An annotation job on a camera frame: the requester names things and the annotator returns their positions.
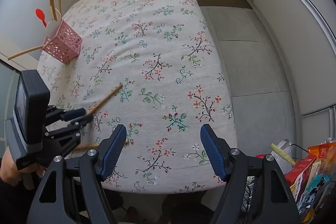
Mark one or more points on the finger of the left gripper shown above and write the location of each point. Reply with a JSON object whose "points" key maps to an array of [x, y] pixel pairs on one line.
{"points": [[73, 114], [80, 122]]}

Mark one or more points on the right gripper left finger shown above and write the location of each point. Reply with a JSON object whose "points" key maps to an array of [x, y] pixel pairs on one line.
{"points": [[55, 200]]}

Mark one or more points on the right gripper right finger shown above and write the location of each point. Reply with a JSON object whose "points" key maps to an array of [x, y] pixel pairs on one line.
{"points": [[256, 190]]}

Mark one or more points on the wooden chopstick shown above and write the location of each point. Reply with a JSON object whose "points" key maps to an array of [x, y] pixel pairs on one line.
{"points": [[105, 100], [26, 51], [53, 10], [94, 146]]}

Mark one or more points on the white rice paddle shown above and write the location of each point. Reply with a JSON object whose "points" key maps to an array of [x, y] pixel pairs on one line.
{"points": [[52, 28]]}

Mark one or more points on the red plastic spoon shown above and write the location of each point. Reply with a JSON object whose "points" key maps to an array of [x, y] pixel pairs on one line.
{"points": [[41, 15]]}

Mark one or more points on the person left hand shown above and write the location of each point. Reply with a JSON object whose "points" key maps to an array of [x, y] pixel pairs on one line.
{"points": [[9, 172]]}

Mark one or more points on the snack packages in basket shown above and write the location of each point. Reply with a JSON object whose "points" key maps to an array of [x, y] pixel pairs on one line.
{"points": [[310, 174]]}

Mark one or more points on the pink perforated utensil holder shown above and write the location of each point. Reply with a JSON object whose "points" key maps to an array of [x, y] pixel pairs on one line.
{"points": [[64, 45]]}

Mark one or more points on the floral tablecloth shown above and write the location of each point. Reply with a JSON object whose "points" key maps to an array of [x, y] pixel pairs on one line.
{"points": [[161, 59]]}

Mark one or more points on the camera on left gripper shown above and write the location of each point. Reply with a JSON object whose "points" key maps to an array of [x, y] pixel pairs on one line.
{"points": [[24, 130]]}

